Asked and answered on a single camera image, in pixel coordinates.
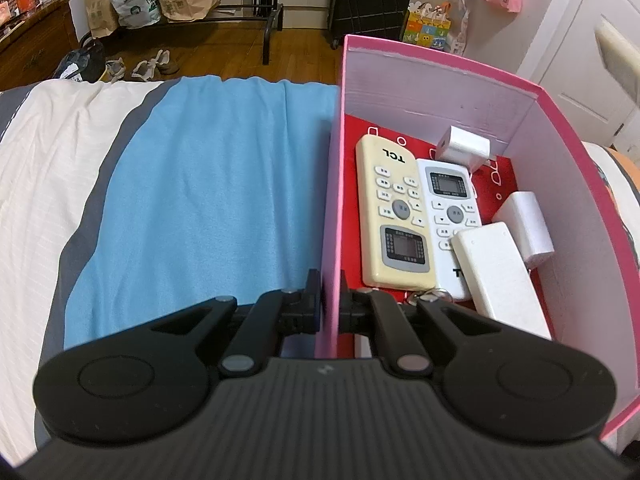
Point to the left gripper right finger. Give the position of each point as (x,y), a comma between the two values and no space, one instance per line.
(398,334)

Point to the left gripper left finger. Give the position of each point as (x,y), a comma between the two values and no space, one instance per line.
(260,329)

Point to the cream TCL remote control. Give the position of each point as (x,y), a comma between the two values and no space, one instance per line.
(394,236)

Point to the white TCL remote control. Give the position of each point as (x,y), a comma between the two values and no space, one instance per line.
(450,207)

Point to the white remote face down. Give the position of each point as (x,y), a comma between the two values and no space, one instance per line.
(498,280)

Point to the pink cardboard box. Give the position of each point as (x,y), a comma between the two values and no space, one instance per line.
(590,285)

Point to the white USB charger cube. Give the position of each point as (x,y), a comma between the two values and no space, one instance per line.
(463,148)

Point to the long cream remote control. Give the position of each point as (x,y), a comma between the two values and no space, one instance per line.
(621,58)

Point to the red glasses-print paper liner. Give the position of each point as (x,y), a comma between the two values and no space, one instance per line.
(494,182)

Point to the striped bed sheet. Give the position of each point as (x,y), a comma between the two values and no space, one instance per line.
(136,218)

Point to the pair of slippers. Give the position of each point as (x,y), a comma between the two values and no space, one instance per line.
(146,70)

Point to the colourful gift bag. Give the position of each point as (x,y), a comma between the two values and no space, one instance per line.
(427,25)

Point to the black clothes rack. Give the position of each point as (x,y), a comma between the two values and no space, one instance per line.
(245,7)

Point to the white door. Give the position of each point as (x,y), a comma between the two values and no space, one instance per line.
(564,59)

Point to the black bag on floor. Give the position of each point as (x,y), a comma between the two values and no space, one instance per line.
(85,64)

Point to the white printed plastic bag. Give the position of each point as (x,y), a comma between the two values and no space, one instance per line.
(134,14)

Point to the small brown paper bag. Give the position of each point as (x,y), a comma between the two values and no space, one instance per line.
(101,17)

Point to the wooden nightstand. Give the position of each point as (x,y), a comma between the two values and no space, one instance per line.
(33,50)

